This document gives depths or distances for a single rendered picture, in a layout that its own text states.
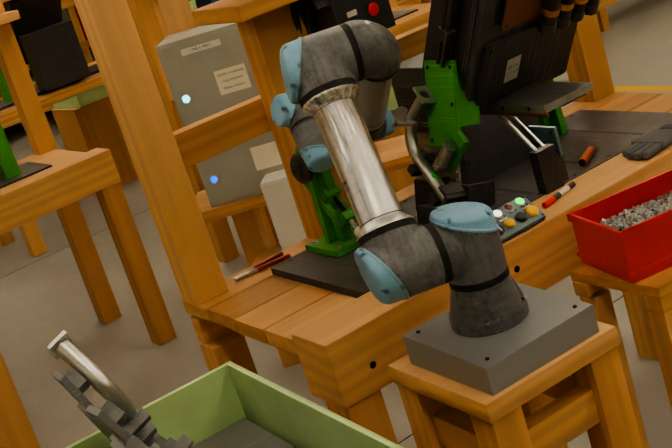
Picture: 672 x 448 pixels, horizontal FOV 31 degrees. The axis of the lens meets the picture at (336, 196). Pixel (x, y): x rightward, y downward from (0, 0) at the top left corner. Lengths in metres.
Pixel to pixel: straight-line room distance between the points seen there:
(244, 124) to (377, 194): 0.93
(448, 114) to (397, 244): 0.77
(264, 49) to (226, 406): 1.01
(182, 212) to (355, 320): 0.61
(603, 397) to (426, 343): 0.34
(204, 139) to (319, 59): 0.82
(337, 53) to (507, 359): 0.65
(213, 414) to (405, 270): 0.49
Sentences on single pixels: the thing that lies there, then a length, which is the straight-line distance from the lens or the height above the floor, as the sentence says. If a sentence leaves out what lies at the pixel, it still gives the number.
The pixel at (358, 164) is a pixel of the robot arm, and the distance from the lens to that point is 2.22.
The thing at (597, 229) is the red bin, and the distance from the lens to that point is 2.61.
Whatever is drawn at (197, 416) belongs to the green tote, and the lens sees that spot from 2.36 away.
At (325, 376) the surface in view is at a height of 0.82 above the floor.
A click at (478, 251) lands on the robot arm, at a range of 2.20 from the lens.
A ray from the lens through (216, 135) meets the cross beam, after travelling 3.05.
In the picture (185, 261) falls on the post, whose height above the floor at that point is 1.00.
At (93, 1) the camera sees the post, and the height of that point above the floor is 1.65.
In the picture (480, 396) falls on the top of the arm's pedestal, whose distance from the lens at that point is 2.18.
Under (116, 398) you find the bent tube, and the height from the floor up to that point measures 1.08.
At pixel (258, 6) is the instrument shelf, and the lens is 2.87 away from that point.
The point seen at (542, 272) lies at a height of 0.79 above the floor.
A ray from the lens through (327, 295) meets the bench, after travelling 2.76.
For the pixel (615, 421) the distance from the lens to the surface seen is 2.37.
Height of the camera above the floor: 1.84
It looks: 16 degrees down
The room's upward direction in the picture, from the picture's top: 18 degrees counter-clockwise
